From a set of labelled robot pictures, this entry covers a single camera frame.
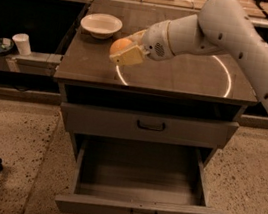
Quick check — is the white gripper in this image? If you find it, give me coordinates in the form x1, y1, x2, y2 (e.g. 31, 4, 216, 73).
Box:
109, 20, 174, 66

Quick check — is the orange fruit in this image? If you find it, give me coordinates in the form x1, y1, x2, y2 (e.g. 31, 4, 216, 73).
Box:
109, 38, 132, 55

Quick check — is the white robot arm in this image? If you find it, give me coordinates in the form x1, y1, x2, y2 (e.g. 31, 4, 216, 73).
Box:
109, 0, 268, 113

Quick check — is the grey drawer cabinet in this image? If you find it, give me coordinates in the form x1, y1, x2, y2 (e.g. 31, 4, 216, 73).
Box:
40, 0, 268, 192

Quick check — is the closed grey upper drawer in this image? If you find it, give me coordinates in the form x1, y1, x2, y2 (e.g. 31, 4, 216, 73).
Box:
61, 102, 238, 149

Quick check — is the open grey middle drawer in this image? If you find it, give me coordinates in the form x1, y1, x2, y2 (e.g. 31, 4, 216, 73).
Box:
55, 135, 224, 214

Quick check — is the white ceramic bowl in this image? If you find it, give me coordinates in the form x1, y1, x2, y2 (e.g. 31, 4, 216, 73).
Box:
80, 13, 123, 40

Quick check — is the white paper cup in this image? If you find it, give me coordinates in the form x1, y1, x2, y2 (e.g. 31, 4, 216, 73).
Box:
12, 33, 31, 56

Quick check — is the black upper drawer handle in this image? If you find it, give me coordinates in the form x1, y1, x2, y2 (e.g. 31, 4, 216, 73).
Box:
136, 120, 166, 132

